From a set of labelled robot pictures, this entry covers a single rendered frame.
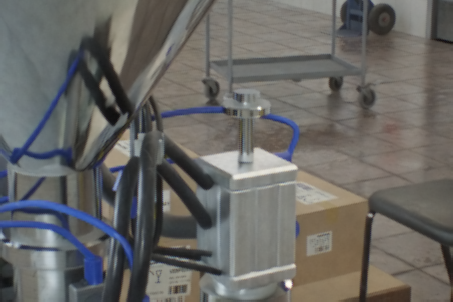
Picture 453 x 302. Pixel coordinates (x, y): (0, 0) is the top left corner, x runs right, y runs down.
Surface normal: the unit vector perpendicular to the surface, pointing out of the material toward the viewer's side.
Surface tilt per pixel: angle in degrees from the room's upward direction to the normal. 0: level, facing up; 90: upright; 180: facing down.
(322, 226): 90
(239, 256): 90
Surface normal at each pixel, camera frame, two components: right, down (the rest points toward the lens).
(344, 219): 0.52, 0.22
